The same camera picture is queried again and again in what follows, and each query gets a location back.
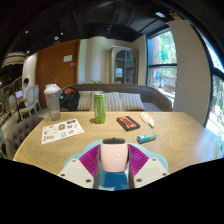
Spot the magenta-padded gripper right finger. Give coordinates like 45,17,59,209
127,143,172,190

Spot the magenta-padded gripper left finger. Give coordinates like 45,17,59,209
57,143,102,190

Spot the pink computer mouse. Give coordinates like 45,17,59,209
99,136,130,174

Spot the blue cloud-shaped mouse pad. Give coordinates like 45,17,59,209
63,139,169,192

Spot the small teal pack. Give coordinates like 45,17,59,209
136,132,158,145

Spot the black and red flat box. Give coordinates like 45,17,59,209
115,115,141,132

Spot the white sticker sheet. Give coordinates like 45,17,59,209
41,118,86,145

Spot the white tube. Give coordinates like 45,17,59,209
138,111,156,129

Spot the green drink can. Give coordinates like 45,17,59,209
93,91,108,125

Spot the striped cushion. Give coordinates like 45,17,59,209
118,92,146,112
104,91,125,112
77,90,98,112

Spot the black backpack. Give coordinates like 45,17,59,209
59,86,81,112

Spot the grey curved sofa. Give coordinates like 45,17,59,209
59,83,174,113

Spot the clear plastic shaker bottle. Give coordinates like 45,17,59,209
43,83,62,122

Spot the white chair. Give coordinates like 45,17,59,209
18,84,40,121

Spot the person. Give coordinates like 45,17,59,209
18,77,32,109

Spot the dark-framed window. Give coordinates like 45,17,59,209
204,43,224,141
146,29,178,108

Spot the brown wooden door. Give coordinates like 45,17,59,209
35,39,81,109

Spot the arched glass-door cabinet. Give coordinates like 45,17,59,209
109,45,140,85

